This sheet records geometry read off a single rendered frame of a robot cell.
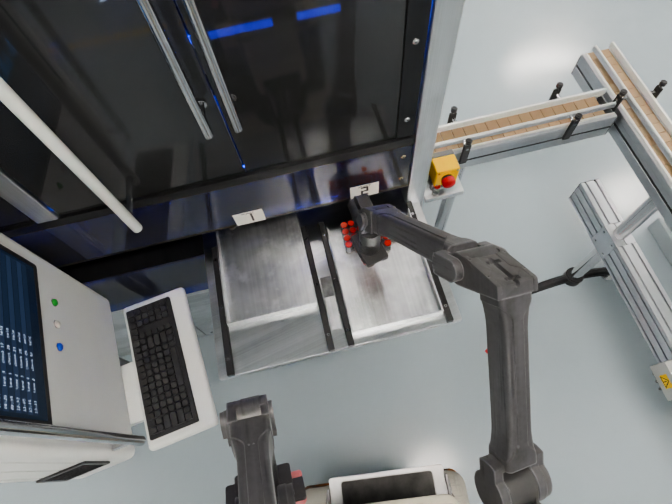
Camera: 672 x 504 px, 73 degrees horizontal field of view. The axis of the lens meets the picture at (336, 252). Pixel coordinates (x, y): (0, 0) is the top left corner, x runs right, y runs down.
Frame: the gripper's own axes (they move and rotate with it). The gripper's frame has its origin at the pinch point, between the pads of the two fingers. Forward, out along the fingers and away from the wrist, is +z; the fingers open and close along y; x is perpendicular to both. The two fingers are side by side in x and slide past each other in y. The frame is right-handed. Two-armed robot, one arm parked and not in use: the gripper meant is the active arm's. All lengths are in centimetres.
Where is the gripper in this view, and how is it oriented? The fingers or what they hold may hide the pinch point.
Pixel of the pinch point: (369, 259)
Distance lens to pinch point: 132.3
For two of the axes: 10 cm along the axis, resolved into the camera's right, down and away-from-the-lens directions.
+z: 0.6, 4.2, 9.1
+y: -4.5, -8.0, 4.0
